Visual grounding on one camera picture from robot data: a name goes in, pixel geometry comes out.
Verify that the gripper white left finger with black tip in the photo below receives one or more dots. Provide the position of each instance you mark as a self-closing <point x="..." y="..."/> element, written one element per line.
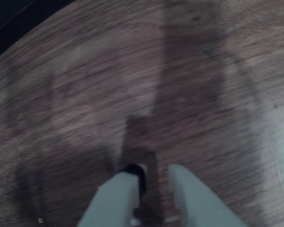
<point x="113" y="201"/>

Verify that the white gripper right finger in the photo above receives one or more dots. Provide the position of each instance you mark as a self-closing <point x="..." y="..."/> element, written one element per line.
<point x="198" y="205"/>

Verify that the shallow black cardboard box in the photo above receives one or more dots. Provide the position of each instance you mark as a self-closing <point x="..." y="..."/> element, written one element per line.
<point x="4" y="19"/>

